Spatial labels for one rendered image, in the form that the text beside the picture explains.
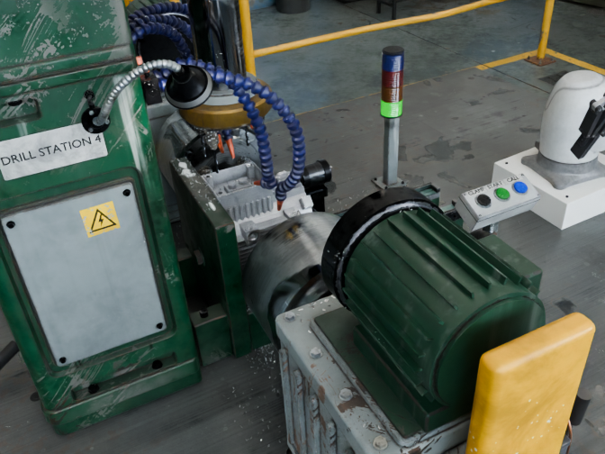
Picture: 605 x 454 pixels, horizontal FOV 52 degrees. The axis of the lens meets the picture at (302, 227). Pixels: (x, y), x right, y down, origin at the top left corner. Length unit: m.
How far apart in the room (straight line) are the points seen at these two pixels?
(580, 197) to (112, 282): 1.21
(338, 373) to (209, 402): 0.51
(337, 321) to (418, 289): 0.22
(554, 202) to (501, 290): 1.12
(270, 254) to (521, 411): 0.55
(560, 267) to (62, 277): 1.16
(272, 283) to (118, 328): 0.30
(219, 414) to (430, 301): 0.69
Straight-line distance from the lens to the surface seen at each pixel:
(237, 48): 1.17
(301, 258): 1.05
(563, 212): 1.79
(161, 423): 1.31
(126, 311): 1.17
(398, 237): 0.76
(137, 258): 1.11
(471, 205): 1.36
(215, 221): 1.18
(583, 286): 1.64
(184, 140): 1.51
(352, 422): 0.81
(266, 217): 1.31
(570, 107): 1.77
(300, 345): 0.89
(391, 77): 1.76
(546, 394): 0.71
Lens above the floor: 1.79
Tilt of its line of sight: 35 degrees down
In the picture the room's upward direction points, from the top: 4 degrees counter-clockwise
